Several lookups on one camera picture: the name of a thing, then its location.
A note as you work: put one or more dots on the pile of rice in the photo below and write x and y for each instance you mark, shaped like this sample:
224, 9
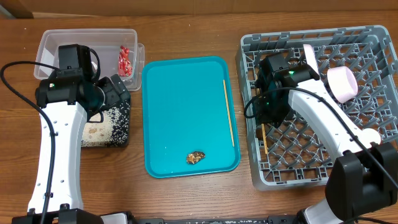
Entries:
105, 130

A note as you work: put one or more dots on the wooden chopstick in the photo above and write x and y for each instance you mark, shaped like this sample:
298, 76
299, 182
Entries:
263, 130
228, 112

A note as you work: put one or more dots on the white cup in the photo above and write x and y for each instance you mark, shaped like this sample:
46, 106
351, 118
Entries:
369, 135

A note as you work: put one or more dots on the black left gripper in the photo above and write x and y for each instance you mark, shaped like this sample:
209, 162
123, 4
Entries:
114, 96

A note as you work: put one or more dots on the large pink plate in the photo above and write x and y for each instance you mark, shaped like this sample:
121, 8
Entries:
311, 61

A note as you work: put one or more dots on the pink shallow bowl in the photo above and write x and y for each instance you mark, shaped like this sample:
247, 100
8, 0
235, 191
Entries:
342, 83

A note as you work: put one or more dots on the black tray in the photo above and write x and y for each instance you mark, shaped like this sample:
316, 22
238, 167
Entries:
122, 137

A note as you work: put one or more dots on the grey dishwasher rack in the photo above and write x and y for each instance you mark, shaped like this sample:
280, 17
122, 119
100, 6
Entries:
296, 157

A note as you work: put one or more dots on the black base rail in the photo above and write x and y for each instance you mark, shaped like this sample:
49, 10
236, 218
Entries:
217, 220

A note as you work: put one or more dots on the clear plastic bin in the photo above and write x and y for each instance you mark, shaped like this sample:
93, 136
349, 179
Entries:
107, 44

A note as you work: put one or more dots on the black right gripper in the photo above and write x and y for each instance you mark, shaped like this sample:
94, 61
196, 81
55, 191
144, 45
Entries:
262, 117

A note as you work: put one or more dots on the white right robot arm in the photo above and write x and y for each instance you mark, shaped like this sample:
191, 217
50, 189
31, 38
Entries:
364, 174

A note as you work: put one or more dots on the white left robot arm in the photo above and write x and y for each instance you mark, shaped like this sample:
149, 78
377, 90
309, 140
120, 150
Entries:
67, 100

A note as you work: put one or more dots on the red snack wrapper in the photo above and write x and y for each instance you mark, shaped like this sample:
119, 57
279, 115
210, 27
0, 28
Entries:
124, 64

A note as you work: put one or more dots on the teal plastic tray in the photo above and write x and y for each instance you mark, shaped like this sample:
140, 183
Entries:
184, 110

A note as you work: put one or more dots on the brown food scrap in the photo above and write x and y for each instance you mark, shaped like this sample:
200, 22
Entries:
195, 157

